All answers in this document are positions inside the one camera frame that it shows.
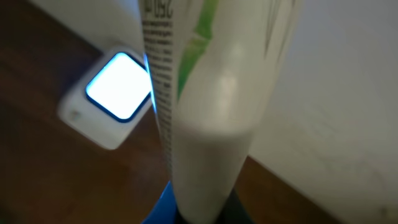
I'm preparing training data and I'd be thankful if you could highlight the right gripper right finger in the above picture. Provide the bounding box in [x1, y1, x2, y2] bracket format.
[217, 190, 254, 224]

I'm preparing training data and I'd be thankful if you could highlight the white barcode scanner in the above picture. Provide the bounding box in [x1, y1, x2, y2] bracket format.
[58, 46, 152, 150]

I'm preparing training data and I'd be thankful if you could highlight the white lotion tube gold cap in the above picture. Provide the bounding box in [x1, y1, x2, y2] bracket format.
[139, 0, 301, 223]

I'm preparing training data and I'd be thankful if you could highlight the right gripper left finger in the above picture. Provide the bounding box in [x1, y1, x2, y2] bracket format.
[142, 182, 177, 224]

